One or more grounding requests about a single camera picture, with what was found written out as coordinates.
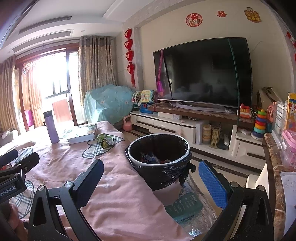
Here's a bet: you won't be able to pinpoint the pink kettlebell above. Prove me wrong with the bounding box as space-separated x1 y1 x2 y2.
122 115 132 132

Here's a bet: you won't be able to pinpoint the white tv cabinet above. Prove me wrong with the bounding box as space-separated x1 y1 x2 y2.
130 111 266 172

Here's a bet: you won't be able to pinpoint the purple thermos bottle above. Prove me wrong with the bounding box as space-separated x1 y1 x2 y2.
43 110 59 144

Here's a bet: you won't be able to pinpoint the green remote control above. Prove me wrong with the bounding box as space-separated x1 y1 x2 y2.
165 192 203 222

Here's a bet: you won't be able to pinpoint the pink stick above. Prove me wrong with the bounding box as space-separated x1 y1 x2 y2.
156 49 163 102

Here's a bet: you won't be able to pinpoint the rainbow stacking ring toy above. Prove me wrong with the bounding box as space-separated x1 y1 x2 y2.
251 109 267 141

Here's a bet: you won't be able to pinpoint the pink tablecloth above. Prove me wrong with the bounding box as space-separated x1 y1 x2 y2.
0 120 194 241

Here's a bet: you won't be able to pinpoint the red hanging lantern decoration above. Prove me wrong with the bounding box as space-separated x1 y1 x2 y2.
124 28 136 88

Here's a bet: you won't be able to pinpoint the red toy phone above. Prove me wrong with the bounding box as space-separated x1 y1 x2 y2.
237 104 252 119

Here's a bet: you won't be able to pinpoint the left hand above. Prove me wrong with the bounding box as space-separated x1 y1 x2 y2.
8 204 28 241

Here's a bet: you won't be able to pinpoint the colourful children's book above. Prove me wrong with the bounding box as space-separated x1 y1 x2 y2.
66 124 97 145

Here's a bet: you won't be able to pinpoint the toy cash register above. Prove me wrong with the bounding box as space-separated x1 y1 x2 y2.
138 90 156 114

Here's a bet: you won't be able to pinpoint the green snack wrappers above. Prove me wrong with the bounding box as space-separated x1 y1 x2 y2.
96 133 115 149

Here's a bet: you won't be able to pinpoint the teal covered furniture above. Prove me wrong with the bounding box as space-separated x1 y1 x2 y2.
84 84 133 125

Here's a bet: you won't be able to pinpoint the plaid cloth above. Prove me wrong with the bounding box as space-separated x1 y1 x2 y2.
82 133 124 159

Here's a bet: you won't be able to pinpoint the black trash bin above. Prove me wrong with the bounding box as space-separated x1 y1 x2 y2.
125 133 196 206

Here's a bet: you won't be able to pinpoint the beige curtain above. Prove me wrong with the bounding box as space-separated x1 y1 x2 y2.
78 36 117 102

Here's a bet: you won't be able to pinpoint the black television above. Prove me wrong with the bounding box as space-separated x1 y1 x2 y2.
153 37 252 108

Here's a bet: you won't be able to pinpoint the red round wall decal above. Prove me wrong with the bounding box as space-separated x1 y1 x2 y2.
186 13 203 28

